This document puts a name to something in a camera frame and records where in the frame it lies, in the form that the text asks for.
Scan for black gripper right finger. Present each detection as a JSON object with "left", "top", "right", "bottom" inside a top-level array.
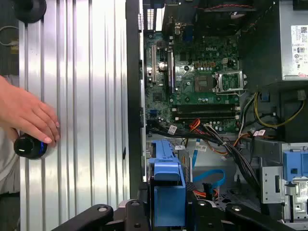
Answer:
[{"left": 192, "top": 200, "right": 298, "bottom": 231}]

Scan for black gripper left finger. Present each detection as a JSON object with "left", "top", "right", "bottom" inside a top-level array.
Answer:
[{"left": 51, "top": 200, "right": 151, "bottom": 231}]

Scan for red yellow black disk wire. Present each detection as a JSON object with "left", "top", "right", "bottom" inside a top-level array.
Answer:
[{"left": 192, "top": 182, "right": 220, "bottom": 200}]

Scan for blue disk wire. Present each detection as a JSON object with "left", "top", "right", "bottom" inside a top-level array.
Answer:
[{"left": 192, "top": 169, "right": 226, "bottom": 192}]

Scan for hard disk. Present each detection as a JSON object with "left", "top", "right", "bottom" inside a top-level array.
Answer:
[{"left": 148, "top": 139, "right": 193, "bottom": 228}]

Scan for round black tool blue ring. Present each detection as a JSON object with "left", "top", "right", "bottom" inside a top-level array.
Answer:
[{"left": 13, "top": 134, "right": 48, "bottom": 160}]

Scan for tall metal disk bay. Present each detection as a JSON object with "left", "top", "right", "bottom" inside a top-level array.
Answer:
[{"left": 259, "top": 141, "right": 308, "bottom": 224}]

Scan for black RAM slot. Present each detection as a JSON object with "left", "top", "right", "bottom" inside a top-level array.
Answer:
[
  {"left": 174, "top": 115, "right": 241, "bottom": 123},
  {"left": 171, "top": 104, "right": 241, "bottom": 113}
]

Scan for white expansion slot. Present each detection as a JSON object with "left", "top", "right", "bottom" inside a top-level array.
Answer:
[{"left": 151, "top": 44, "right": 158, "bottom": 84}]

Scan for person's bare hand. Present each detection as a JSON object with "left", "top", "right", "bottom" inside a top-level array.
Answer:
[{"left": 0, "top": 75, "right": 60, "bottom": 144}]

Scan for blue carrier with latch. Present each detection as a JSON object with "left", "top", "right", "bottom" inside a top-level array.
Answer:
[{"left": 282, "top": 149, "right": 308, "bottom": 181}]

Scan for person's light shirt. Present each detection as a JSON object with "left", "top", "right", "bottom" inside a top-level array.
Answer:
[{"left": 0, "top": 126, "right": 21, "bottom": 193}]

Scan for black PC case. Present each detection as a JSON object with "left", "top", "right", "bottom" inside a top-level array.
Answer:
[{"left": 125, "top": 0, "right": 308, "bottom": 231}]

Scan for metal socket cover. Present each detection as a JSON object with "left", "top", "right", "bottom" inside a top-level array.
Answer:
[{"left": 215, "top": 70, "right": 248, "bottom": 95}]

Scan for CPU socket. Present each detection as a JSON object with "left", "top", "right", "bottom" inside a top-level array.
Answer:
[{"left": 194, "top": 75, "right": 214, "bottom": 93}]

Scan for green motherboard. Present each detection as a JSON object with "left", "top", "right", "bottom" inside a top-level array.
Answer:
[{"left": 144, "top": 31, "right": 241, "bottom": 135}]

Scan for grey power supply unit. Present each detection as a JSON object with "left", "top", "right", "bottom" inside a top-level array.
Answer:
[{"left": 279, "top": 0, "right": 308, "bottom": 81}]

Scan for blue video port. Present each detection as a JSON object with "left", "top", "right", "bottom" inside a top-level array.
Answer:
[{"left": 184, "top": 24, "right": 193, "bottom": 41}]

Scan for black cooling fan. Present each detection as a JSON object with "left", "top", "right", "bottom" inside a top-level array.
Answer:
[{"left": 192, "top": 0, "right": 257, "bottom": 37}]

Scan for black round knob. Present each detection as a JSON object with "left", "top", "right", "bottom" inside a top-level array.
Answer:
[{"left": 13, "top": 0, "right": 48, "bottom": 24}]

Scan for black cable bundle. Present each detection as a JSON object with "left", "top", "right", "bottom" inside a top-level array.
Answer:
[{"left": 204, "top": 125, "right": 262, "bottom": 195}]

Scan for pale flat ribbon cable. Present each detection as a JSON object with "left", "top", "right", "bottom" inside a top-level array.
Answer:
[{"left": 191, "top": 138, "right": 207, "bottom": 169}]

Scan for orange wire bundle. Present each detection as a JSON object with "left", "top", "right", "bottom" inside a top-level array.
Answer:
[{"left": 189, "top": 119, "right": 229, "bottom": 156}]

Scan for yellow power wires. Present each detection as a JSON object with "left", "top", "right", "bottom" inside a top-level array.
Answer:
[{"left": 254, "top": 92, "right": 306, "bottom": 128}]

